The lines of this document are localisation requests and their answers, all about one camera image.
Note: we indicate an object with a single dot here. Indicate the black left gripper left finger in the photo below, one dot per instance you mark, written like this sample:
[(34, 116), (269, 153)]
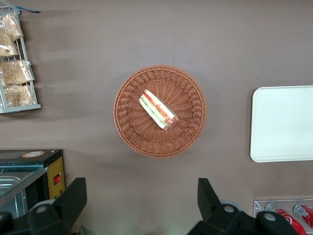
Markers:
[(71, 203)]

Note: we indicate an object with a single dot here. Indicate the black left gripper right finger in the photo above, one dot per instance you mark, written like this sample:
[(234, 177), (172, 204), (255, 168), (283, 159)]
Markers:
[(212, 213)]

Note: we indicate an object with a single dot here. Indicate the cream plastic tray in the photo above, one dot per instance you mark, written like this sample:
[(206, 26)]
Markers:
[(283, 124)]

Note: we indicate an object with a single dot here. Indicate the clear acrylic bottle rack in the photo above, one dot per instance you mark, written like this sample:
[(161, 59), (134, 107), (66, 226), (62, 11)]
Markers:
[(259, 208)]

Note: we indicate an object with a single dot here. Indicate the round brown wicker basket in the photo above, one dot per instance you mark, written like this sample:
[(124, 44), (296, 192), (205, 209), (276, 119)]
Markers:
[(185, 117)]

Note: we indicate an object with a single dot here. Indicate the wrapped triangle sandwich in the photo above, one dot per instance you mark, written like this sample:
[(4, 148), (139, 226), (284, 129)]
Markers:
[(157, 109)]

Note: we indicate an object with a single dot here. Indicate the clear bag of snacks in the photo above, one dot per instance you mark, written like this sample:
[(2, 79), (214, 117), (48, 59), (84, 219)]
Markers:
[(15, 72), (19, 95), (6, 46), (12, 27)]

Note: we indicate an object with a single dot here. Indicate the blue tape strip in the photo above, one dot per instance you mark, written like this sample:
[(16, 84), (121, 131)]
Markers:
[(30, 10)]

